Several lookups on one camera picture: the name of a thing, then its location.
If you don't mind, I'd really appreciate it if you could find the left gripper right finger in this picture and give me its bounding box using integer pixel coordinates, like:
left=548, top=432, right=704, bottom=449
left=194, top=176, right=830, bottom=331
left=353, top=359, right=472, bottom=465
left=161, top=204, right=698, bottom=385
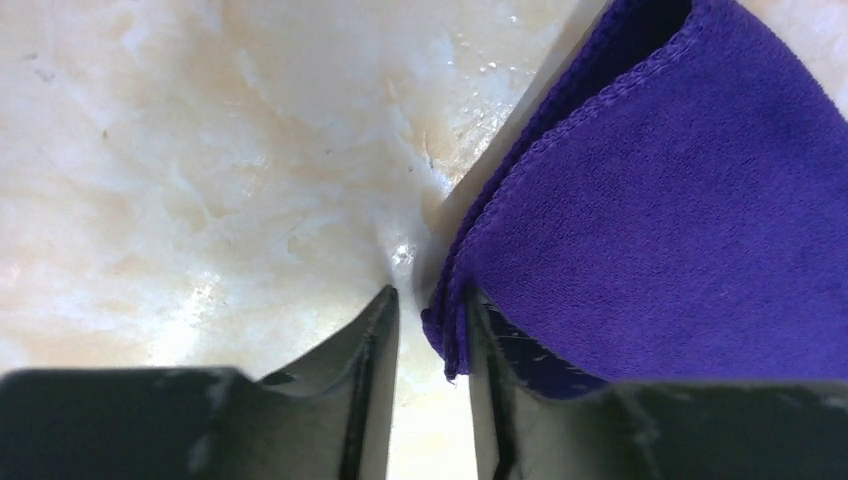
left=466, top=292, right=847, bottom=479

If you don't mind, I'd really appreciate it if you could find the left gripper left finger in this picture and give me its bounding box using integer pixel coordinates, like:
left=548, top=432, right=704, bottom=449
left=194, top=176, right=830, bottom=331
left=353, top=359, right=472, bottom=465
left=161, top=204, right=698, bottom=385
left=1, top=286, right=399, bottom=479

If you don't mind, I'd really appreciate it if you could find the purple towel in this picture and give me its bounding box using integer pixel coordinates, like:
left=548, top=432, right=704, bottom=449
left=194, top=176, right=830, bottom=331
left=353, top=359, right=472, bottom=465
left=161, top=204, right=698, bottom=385
left=422, top=1, right=847, bottom=395

